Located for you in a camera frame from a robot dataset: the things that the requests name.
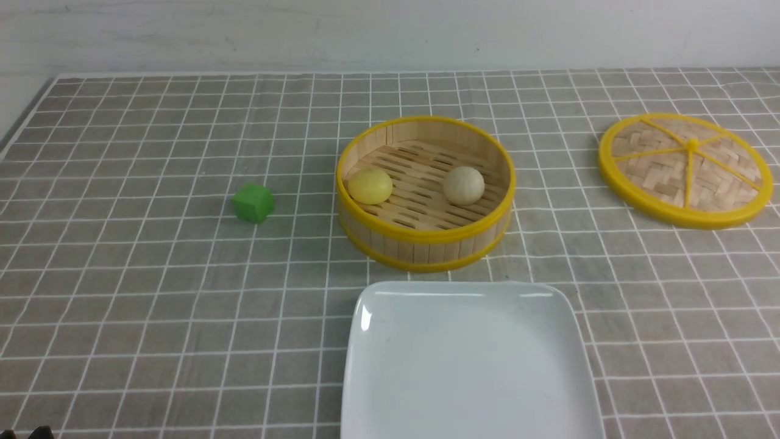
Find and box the yellow steamed bun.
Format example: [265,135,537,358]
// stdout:
[347,168,393,205]

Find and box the beige steamed bun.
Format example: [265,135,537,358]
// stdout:
[442,166,485,205]

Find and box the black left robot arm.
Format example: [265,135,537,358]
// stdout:
[28,426,55,439]

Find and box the white square plate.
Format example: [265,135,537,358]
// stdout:
[340,281,606,438]

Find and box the bamboo steamer basket yellow rim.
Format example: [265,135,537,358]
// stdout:
[335,116,516,273]

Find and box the green cube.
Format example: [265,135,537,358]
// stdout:
[232,184,275,224]

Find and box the grey checkered tablecloth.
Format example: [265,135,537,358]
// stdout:
[1,67,779,438]

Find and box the bamboo steamer lid yellow rim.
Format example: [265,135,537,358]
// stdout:
[597,112,773,230]

